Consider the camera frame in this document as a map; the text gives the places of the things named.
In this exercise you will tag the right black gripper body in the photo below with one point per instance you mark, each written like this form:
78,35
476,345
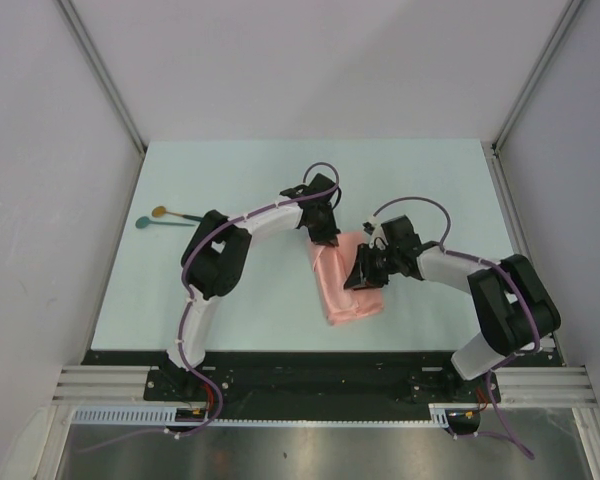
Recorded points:
392,265

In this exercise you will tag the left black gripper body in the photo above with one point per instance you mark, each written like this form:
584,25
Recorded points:
323,228

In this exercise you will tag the pink satin napkin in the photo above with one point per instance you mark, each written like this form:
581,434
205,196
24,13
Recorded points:
331,266

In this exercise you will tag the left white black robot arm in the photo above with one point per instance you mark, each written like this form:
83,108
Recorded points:
214,260

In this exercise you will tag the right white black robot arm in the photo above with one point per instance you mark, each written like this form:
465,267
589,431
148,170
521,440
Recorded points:
513,308

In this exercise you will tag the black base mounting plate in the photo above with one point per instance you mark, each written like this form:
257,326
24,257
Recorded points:
354,384

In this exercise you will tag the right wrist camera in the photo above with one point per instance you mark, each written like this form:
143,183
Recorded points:
373,229

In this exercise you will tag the right aluminium table rail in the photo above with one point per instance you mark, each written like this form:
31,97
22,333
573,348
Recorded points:
510,210

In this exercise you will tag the gold spoon teal handle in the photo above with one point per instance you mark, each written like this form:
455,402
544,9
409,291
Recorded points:
161,211

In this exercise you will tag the front aluminium cross rail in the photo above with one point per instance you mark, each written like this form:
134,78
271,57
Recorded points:
542,387

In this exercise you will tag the white slotted cable duct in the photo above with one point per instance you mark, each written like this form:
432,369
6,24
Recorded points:
423,415

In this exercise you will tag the right aluminium frame post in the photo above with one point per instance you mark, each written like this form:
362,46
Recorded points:
549,51

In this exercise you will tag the aluminium frame post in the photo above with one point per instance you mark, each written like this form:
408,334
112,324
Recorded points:
549,51
96,64

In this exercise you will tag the left aluminium frame post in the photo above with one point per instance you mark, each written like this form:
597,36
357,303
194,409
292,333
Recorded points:
96,64

